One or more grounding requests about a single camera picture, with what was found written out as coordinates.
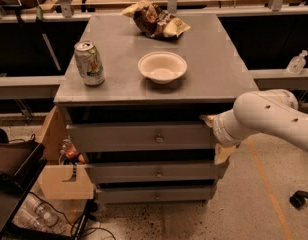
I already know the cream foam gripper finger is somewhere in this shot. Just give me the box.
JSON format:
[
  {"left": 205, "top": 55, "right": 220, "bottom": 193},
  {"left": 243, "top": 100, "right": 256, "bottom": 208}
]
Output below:
[{"left": 200, "top": 115, "right": 216, "bottom": 128}]

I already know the grey top drawer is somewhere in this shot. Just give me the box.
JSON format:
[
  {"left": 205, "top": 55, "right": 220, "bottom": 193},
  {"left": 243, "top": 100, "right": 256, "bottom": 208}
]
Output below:
[{"left": 67, "top": 122, "right": 216, "bottom": 153}]

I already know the grey drawer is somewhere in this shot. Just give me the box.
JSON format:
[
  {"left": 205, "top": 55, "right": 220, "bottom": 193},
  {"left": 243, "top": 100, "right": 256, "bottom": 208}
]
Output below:
[
  {"left": 85, "top": 160, "right": 228, "bottom": 183},
  {"left": 95, "top": 185, "right": 217, "bottom": 204},
  {"left": 67, "top": 122, "right": 216, "bottom": 153}
]

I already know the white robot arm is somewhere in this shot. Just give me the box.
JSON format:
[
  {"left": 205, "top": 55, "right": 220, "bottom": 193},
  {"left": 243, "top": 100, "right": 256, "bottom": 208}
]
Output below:
[{"left": 200, "top": 89, "right": 308, "bottom": 165}]

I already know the grey bottom drawer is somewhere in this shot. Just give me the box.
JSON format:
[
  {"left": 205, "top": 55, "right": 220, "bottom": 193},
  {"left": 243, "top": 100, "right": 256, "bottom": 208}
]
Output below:
[{"left": 95, "top": 185, "right": 217, "bottom": 204}]

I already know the grey drawer cabinet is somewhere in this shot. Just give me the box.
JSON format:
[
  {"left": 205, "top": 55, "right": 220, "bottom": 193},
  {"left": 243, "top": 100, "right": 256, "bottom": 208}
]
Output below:
[{"left": 55, "top": 13, "right": 257, "bottom": 190}]

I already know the grey middle drawer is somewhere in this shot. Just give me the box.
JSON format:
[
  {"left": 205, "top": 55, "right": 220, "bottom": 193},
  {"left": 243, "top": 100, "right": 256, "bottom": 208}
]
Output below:
[{"left": 85, "top": 160, "right": 228, "bottom": 183}]

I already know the white paper bowl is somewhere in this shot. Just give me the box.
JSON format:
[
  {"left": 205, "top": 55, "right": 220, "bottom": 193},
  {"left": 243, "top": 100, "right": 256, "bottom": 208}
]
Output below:
[{"left": 138, "top": 51, "right": 187, "bottom": 84}]

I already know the black chair caster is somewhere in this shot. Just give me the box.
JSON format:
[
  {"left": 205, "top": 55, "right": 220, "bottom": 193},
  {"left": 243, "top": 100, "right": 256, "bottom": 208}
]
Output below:
[{"left": 289, "top": 190, "right": 308, "bottom": 209}]

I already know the clear sanitizer bottle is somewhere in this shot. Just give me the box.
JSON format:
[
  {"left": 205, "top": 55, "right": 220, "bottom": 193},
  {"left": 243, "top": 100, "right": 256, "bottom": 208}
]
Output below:
[{"left": 286, "top": 50, "right": 308, "bottom": 75}]

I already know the crumpled chip bag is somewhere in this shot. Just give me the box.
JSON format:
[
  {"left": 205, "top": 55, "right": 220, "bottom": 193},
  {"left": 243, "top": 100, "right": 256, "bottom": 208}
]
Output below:
[{"left": 121, "top": 0, "right": 190, "bottom": 39}]

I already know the green white soda can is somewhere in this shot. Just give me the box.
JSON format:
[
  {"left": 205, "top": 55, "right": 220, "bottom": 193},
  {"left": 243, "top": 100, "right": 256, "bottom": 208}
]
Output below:
[{"left": 74, "top": 41, "right": 105, "bottom": 86}]

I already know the wooden crate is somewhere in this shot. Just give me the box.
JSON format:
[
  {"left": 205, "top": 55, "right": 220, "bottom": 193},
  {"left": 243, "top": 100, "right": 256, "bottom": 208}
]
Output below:
[{"left": 38, "top": 106, "right": 94, "bottom": 200}]

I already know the clear plastic bottle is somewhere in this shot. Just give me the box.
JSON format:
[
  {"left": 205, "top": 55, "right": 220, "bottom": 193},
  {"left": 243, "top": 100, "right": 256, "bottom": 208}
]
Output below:
[
  {"left": 25, "top": 194, "right": 59, "bottom": 227},
  {"left": 14, "top": 208, "right": 48, "bottom": 232}
]

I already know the black cart shelf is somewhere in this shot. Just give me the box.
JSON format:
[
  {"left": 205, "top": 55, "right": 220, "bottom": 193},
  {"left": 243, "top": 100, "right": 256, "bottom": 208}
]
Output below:
[{"left": 0, "top": 142, "right": 46, "bottom": 239}]

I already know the black floor cable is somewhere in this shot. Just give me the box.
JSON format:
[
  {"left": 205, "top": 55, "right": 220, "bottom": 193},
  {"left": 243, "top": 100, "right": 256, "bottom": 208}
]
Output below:
[{"left": 28, "top": 191, "right": 118, "bottom": 240}]

